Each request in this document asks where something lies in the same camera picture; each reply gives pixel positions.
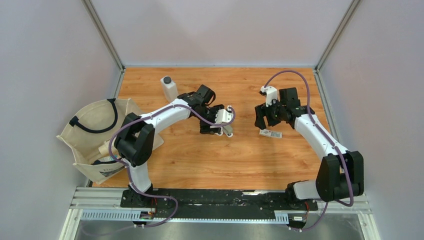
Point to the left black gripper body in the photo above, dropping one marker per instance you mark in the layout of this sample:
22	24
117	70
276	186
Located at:
210	113

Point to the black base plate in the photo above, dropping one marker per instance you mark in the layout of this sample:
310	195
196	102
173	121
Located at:
221	205

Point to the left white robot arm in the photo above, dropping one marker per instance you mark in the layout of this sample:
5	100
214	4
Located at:
135	139

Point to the white bottle black cap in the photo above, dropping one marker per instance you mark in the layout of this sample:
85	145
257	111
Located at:
169	88

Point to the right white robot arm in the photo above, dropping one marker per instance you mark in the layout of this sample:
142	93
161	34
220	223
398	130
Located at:
341	172

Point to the grey staple box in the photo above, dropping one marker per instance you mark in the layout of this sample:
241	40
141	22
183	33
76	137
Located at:
270	133

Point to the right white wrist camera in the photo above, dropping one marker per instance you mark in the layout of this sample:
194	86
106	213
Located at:
271	95

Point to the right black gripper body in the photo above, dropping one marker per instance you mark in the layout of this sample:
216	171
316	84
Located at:
275	107

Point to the beige canvas tote bag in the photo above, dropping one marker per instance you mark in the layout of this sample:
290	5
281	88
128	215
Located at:
89	128

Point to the aluminium frame rail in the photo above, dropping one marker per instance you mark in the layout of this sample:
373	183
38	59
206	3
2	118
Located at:
93	14

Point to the cream tube in bag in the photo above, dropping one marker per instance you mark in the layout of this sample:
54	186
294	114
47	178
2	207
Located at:
104	148

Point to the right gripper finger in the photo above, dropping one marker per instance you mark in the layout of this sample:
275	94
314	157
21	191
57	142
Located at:
272	118
259	117

